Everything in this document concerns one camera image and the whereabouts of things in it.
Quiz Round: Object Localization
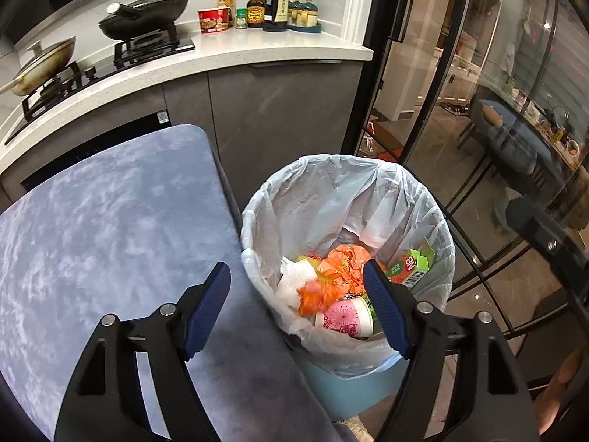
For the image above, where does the pink floral paper cup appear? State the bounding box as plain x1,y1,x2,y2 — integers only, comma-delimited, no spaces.
314,297,373,339

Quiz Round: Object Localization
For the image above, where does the green cardboard box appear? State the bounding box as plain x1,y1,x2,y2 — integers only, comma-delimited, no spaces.
385,239,435,288

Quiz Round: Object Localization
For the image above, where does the small orange wrapper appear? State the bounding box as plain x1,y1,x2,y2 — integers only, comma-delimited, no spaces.
317,245,371,298

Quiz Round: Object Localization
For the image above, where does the large orange snack bag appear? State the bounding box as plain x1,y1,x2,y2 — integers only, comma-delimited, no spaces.
297,280,348,317

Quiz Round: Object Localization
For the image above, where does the blue trash bin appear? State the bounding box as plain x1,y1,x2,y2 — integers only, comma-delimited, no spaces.
292,351,408,422

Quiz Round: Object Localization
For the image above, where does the person's right hand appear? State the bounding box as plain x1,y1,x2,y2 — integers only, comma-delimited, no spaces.
534,348,586,435

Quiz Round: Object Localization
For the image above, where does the white crumpled tissue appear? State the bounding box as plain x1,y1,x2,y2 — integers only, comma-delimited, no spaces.
275,256,317,309

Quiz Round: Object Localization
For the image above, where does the grey blue table cloth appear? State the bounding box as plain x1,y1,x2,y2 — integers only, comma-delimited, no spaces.
1,125,339,441

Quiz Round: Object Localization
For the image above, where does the white bin liner bag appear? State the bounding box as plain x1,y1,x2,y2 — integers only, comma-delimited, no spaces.
241,155,455,378

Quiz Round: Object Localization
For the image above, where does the black framed glass door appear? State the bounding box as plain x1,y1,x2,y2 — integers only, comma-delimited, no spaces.
345,0,588,383

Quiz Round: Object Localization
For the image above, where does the black gas stove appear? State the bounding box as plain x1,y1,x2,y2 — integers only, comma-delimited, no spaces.
3,24,195,146

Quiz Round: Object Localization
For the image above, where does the red instant noodle cup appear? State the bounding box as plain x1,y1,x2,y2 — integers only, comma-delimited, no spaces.
198,6,230,34

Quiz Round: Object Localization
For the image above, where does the small green lid jar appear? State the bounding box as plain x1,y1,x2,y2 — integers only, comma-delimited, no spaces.
234,8,248,30

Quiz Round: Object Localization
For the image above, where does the beige frying pan with lid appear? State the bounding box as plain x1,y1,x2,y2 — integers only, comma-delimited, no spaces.
1,37,76,97

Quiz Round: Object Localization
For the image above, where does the black wok with lid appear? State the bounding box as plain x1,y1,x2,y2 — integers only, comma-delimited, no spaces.
99,0,189,41

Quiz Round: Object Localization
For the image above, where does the brown sauce bottle yellow cap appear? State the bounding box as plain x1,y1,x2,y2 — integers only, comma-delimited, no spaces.
247,0,265,28

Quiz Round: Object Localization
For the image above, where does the teal tray with jars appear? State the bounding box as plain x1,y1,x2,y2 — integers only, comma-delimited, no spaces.
288,0,321,33

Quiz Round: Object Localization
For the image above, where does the dark soy sauce bottle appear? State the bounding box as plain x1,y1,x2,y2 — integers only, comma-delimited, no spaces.
262,0,289,32

